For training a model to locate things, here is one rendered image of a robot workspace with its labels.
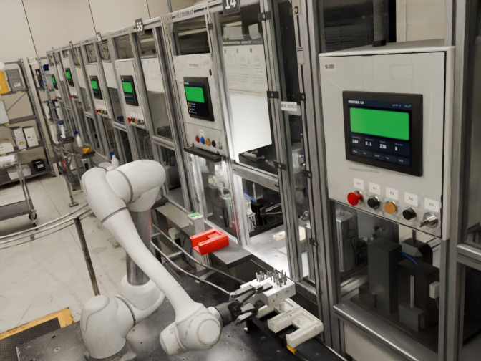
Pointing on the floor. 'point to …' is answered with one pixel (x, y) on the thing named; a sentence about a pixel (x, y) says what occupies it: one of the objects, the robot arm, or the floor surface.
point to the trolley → (7, 211)
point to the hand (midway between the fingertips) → (264, 294)
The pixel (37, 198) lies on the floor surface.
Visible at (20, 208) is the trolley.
